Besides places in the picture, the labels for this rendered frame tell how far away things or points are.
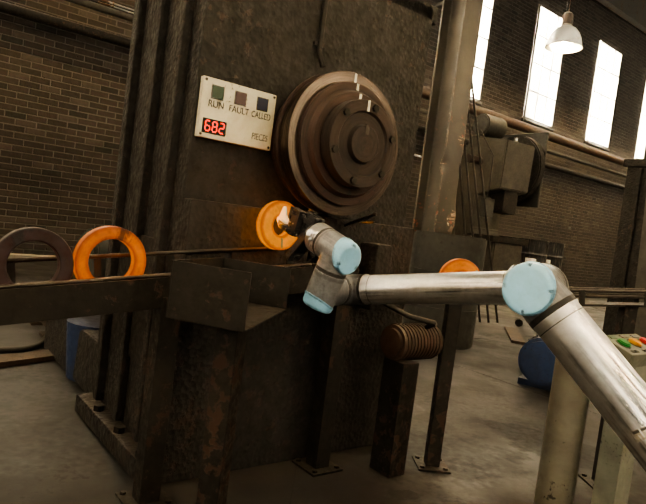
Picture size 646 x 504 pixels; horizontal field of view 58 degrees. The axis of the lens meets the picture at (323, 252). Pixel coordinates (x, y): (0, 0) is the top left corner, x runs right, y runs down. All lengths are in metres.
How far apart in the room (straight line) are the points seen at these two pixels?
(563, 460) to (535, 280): 0.94
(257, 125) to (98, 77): 6.19
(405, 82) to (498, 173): 7.47
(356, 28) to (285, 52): 0.33
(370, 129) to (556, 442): 1.18
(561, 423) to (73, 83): 6.90
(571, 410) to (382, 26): 1.49
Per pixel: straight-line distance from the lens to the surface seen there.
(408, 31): 2.42
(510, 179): 9.88
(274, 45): 2.02
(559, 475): 2.17
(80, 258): 1.60
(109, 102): 8.03
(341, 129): 1.86
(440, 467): 2.35
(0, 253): 1.56
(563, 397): 2.10
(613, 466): 2.12
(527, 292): 1.34
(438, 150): 6.43
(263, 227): 1.81
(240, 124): 1.89
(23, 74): 7.82
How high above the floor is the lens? 0.86
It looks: 3 degrees down
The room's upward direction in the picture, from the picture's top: 7 degrees clockwise
